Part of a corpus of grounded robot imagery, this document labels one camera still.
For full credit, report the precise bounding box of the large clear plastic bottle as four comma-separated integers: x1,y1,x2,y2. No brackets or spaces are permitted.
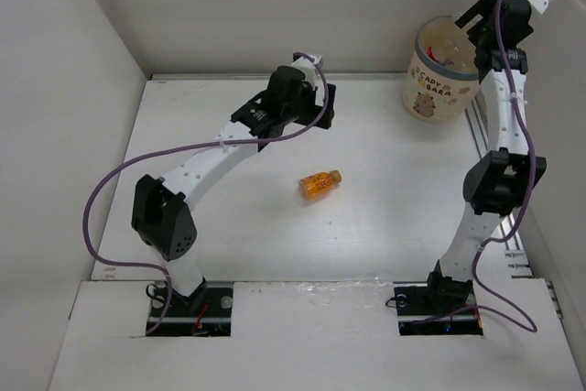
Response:
441,39,476,73

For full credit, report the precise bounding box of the orange bottle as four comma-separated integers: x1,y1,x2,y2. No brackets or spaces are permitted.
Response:
298,170,342,201

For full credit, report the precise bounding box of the clear bottle red label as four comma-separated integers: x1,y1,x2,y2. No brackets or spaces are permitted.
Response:
426,40,455,66

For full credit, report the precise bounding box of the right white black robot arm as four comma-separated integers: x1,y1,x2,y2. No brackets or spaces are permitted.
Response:
423,0,549,315

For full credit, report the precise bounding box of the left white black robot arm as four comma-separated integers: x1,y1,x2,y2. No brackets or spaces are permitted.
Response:
131,64,336,315

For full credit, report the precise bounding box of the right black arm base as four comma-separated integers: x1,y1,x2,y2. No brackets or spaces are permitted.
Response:
385,283,483,336

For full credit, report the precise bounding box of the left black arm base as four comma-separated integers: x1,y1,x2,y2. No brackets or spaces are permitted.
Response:
146,282,234,337

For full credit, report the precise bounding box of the cream capybara bin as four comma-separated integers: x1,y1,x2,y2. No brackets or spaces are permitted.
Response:
403,16,480,124

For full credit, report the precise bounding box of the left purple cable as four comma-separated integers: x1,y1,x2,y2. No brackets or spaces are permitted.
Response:
81,51,331,335

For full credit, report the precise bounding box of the purple cable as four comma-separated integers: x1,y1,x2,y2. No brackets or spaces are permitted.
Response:
81,51,331,335
411,0,539,335

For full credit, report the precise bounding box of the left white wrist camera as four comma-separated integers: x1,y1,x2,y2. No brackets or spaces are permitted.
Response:
291,51,323,79

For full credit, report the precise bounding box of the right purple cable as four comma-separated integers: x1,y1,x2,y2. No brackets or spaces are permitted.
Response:
411,0,539,335

